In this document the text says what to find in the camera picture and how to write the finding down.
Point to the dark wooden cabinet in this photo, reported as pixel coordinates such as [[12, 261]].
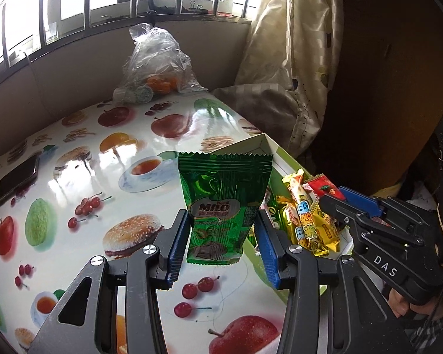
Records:
[[384, 62]]

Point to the clear plastic bag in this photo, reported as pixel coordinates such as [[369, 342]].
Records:
[[155, 55]]

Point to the person's right hand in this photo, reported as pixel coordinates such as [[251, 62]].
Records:
[[400, 306]]

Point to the cream patterned curtain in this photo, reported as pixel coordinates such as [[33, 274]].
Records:
[[291, 44]]

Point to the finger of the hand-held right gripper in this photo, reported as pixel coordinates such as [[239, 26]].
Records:
[[361, 201], [339, 210]]

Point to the black hook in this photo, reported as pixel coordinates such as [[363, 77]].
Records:
[[153, 7]]

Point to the green cardboard box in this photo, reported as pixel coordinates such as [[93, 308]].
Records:
[[258, 143]]

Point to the small red snack packet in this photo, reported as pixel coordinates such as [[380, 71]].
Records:
[[326, 188]]

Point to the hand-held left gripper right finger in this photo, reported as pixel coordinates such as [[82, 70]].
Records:
[[267, 254]]

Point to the black smartphone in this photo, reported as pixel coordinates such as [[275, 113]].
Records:
[[16, 180]]

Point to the black binder clip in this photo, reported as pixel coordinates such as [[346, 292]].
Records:
[[196, 6]]

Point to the person's right forearm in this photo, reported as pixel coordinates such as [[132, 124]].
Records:
[[435, 335]]

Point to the long gold snack packet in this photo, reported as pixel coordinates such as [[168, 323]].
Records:
[[306, 221]]

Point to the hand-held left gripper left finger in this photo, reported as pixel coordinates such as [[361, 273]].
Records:
[[179, 250]]

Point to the green chocolate wafer packet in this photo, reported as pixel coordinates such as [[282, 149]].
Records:
[[221, 191]]

